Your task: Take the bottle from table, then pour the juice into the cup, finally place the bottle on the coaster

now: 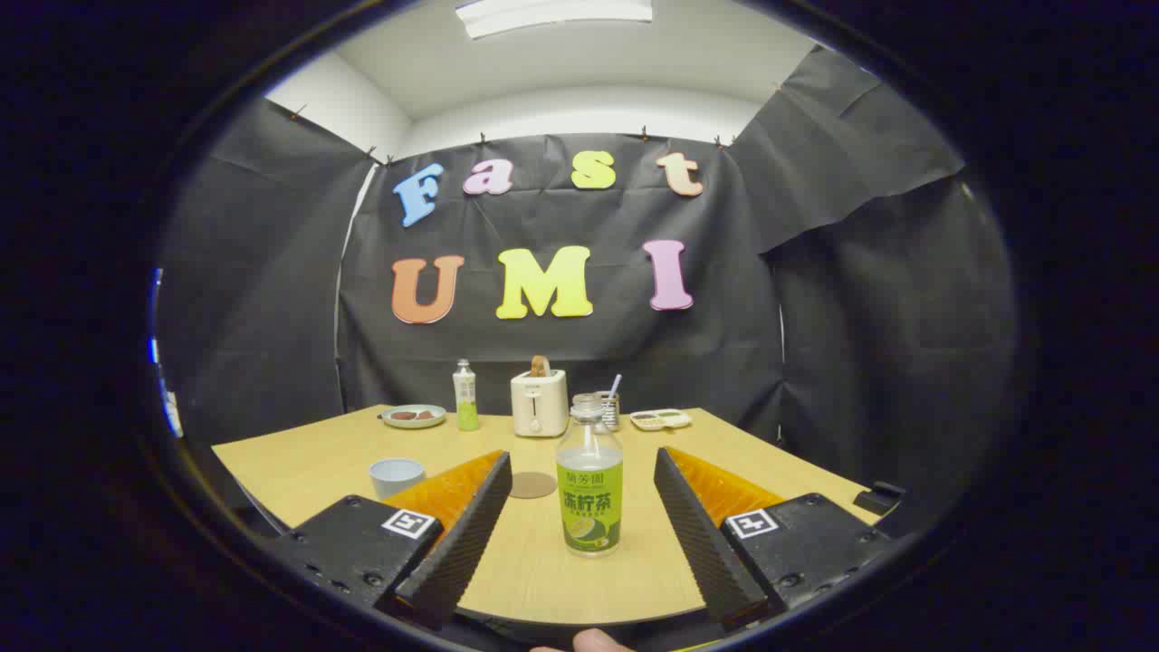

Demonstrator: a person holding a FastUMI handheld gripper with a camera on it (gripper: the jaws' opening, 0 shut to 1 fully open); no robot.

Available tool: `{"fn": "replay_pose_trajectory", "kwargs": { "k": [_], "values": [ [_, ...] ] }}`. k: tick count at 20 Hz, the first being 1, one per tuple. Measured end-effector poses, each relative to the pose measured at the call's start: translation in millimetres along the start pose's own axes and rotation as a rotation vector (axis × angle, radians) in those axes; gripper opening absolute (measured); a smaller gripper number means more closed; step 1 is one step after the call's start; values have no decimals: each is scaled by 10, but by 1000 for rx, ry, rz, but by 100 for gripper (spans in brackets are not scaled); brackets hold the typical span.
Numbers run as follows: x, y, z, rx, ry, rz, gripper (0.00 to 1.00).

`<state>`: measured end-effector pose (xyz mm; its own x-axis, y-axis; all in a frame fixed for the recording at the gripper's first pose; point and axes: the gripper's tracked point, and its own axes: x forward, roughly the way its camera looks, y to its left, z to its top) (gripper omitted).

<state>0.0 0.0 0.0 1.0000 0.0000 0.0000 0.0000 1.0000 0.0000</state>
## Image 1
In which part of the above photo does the white cup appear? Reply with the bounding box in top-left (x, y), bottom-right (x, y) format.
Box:
top-left (369, 458), bottom-right (427, 501)

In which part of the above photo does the white toaster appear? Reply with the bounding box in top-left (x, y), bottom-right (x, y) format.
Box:
top-left (511, 369), bottom-right (570, 439)

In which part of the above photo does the pale green plate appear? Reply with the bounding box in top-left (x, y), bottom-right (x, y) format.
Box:
top-left (379, 404), bottom-right (448, 430)

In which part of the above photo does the small black device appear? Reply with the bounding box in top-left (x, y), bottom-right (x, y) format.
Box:
top-left (853, 481), bottom-right (906, 517)

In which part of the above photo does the wire mesh holder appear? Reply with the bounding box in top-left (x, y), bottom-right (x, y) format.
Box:
top-left (572, 391), bottom-right (622, 432)

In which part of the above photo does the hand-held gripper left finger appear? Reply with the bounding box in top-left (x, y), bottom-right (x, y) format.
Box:
top-left (272, 450), bottom-right (513, 630)

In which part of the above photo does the small white label drink bottle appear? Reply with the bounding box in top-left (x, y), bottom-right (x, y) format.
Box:
top-left (453, 359), bottom-right (480, 432)

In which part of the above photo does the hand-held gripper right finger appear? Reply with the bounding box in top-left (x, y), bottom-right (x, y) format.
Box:
top-left (653, 446), bottom-right (897, 632)

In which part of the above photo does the green label juice bottle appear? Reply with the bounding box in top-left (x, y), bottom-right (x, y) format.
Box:
top-left (556, 398), bottom-right (625, 558)

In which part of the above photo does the ceiling light panel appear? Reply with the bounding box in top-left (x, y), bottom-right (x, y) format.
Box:
top-left (455, 0), bottom-right (654, 40)

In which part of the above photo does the wooden table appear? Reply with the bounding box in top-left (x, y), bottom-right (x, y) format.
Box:
top-left (210, 405), bottom-right (884, 626)

